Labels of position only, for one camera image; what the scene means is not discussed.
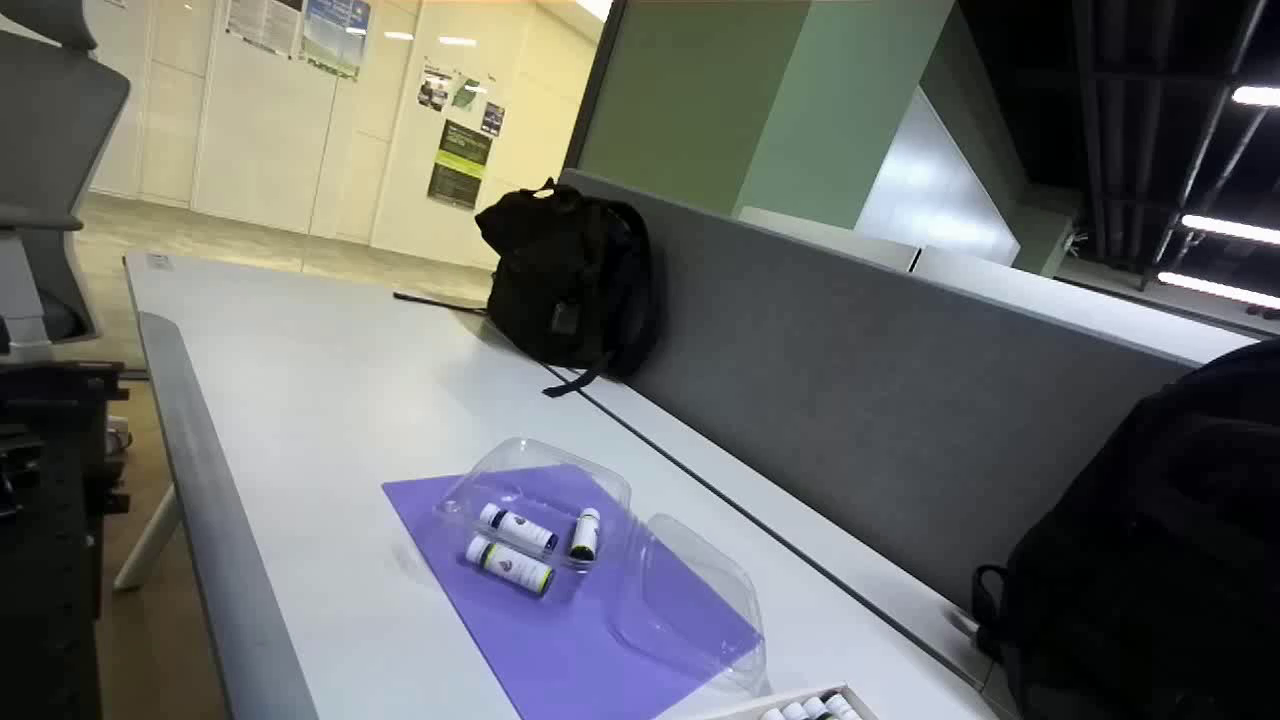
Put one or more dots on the purple mat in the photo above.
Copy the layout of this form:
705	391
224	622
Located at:
562	642

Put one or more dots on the grey desk partition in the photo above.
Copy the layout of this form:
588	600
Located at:
854	384

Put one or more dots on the pale wall poster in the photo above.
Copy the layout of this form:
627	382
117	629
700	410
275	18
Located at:
262	22

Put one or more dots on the blue wall poster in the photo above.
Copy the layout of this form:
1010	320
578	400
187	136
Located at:
333	35

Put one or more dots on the dark capped white label bottle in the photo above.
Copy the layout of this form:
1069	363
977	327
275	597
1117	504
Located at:
805	708
843	708

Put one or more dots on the white table leg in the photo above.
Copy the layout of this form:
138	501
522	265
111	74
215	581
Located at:
144	539

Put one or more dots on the white capped small bottle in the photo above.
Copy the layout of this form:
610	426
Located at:
519	529
511	566
585	533

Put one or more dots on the grey office chair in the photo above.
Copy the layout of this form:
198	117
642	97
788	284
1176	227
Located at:
53	135

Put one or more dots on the ceiling light tube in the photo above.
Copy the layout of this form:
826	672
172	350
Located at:
1219	289
1224	229
1257	97

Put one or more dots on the green black wall poster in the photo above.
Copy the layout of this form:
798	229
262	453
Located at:
462	163

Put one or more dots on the black backpack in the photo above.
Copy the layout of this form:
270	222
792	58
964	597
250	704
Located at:
1162	544
567	284

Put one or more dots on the small wall photo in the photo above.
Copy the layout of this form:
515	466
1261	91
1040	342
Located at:
465	92
432	91
494	117

